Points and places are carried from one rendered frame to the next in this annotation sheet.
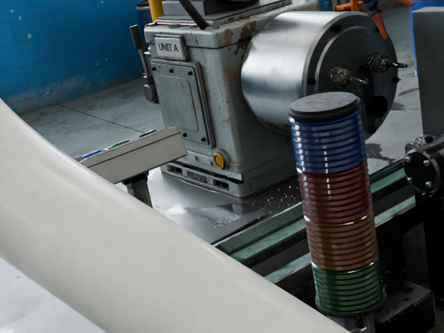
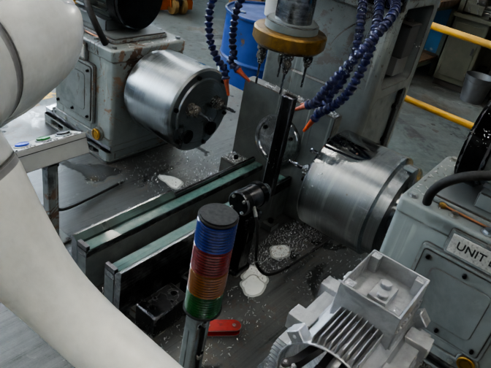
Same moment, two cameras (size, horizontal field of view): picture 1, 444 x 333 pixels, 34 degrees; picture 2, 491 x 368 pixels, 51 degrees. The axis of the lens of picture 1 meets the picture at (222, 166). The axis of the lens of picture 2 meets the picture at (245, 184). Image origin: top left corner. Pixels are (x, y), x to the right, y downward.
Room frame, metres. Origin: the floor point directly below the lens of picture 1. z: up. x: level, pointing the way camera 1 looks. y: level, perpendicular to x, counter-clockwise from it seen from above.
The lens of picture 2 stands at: (0.02, 0.13, 1.64)
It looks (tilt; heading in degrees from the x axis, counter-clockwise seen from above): 31 degrees down; 336
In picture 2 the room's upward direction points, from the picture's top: 12 degrees clockwise
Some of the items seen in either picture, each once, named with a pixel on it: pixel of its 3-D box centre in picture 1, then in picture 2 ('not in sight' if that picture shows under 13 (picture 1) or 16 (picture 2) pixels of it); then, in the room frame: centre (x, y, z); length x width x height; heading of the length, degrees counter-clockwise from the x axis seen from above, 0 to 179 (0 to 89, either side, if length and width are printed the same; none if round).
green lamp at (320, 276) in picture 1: (347, 277); (204, 296); (0.58, -0.09, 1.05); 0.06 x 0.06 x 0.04
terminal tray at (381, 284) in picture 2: not in sight; (379, 298); (0.48, -0.35, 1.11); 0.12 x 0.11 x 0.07; 123
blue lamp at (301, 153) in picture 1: (328, 136); (215, 230); (0.58, -0.09, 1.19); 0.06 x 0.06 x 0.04
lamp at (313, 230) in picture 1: (341, 232); (207, 276); (0.58, -0.09, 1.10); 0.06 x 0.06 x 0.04
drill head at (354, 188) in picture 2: not in sight; (368, 198); (0.84, -0.56, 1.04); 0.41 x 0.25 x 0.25; 33
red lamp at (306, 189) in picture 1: (334, 185); (211, 253); (0.58, -0.09, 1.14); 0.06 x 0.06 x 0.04
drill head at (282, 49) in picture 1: (302, 74); (165, 93); (1.42, -0.19, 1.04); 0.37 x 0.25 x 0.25; 33
